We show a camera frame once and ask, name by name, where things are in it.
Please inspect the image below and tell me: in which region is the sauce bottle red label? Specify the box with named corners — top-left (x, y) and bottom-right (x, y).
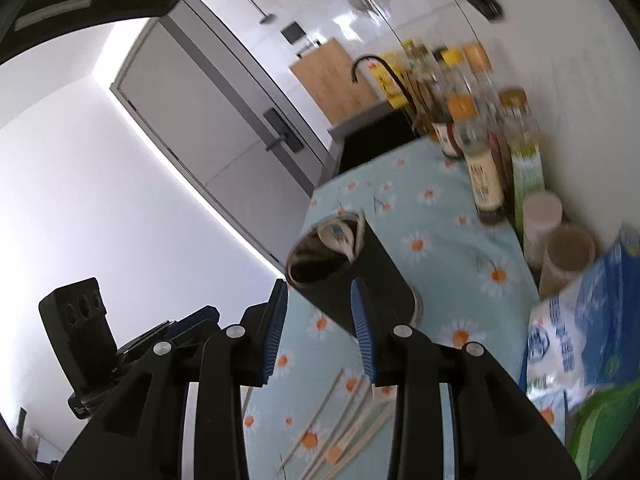
top-left (430, 110), bottom-right (463, 158)

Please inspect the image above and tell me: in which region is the dark kitchen sink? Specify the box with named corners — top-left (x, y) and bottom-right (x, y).
top-left (327, 100), bottom-right (426, 176)

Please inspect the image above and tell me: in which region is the glass bottle gold cap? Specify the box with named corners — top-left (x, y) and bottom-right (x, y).
top-left (462, 42), bottom-right (498, 106)

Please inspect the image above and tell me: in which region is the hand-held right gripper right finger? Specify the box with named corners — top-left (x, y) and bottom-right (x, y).
top-left (350, 278), bottom-right (583, 480)

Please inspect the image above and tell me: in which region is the cream spoon blue print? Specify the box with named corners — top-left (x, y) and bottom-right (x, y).
top-left (317, 217), bottom-right (363, 261)

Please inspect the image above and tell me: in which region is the black door lock handle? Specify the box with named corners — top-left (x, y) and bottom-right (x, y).
top-left (262, 107), bottom-right (305, 153)

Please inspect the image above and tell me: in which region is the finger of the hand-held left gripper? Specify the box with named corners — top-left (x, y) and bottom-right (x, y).
top-left (119, 305), bottom-right (221, 357)
top-left (125, 317), bottom-right (223, 366)

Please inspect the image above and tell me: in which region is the wooden cutting board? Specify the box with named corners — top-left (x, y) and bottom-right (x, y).
top-left (289, 37), bottom-right (381, 123)

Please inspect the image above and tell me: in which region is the black faucet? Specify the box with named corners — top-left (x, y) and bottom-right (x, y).
top-left (351, 55), bottom-right (418, 126)

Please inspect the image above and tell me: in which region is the green sugar bag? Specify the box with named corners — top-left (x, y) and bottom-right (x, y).
top-left (570, 385), bottom-right (636, 478)

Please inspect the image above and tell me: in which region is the blue daisy tablecloth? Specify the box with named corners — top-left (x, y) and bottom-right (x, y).
top-left (240, 137), bottom-right (571, 480)

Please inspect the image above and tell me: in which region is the grey door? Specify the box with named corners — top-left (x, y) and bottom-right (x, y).
top-left (110, 0), bottom-right (331, 266)

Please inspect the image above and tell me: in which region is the bunch of wooden chopsticks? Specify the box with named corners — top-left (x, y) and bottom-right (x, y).
top-left (241, 367), bottom-right (398, 480)

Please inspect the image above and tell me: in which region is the black utensil holder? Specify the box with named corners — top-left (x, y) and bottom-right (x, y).
top-left (285, 211), bottom-right (423, 341)

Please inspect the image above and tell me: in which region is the yellow plastic bottle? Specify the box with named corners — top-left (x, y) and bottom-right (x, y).
top-left (372, 57), bottom-right (416, 111)

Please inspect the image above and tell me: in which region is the blue white salt bag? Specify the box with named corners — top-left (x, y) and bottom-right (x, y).
top-left (520, 222), bottom-right (640, 411)

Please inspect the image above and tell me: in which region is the glass bottle yellow cap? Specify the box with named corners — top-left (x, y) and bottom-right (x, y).
top-left (440, 49), bottom-right (468, 101)

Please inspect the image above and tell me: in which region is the stack of plastic cups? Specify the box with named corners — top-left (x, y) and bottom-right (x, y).
top-left (522, 191), bottom-right (563, 261)
top-left (540, 225), bottom-right (598, 298)

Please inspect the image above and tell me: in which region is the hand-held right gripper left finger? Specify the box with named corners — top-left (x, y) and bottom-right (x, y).
top-left (52, 278), bottom-right (290, 480)

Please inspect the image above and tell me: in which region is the oil bottle green label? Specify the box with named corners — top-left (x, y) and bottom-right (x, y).
top-left (500, 89), bottom-right (546, 231)

